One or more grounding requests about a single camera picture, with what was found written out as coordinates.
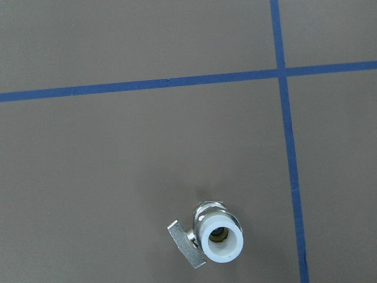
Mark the white chrome PPR ball valve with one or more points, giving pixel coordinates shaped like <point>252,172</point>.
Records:
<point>216,235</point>

